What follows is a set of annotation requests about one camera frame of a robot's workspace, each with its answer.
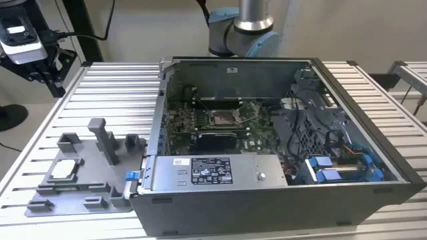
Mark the silver-topped CPU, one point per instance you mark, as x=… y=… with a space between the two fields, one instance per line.
x=65 y=169

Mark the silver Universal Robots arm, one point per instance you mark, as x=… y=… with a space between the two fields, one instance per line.
x=254 y=15

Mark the CPU socket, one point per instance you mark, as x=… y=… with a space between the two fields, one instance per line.
x=224 y=117

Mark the black round stand base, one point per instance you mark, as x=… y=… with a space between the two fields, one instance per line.
x=11 y=117

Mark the grey plastic parts rack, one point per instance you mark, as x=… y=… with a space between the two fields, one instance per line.
x=94 y=155

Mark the thin metal locking lever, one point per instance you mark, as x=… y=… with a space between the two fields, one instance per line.
x=204 y=103

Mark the blue case latch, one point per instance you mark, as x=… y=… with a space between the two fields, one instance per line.
x=133 y=175

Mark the silver power supply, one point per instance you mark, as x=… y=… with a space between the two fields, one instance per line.
x=168 y=172

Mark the green motherboard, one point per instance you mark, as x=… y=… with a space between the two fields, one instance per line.
x=261 y=140

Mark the black plastic drive cage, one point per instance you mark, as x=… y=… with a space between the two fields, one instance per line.
x=294 y=125

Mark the blue disk carrier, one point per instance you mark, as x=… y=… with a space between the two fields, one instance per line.
x=321 y=161
x=329 y=176

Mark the metal slat side table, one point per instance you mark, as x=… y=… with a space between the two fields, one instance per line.
x=412 y=75

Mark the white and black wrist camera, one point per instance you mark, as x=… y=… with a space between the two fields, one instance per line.
x=24 y=50

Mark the black stand post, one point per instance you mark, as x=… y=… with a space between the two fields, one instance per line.
x=84 y=25

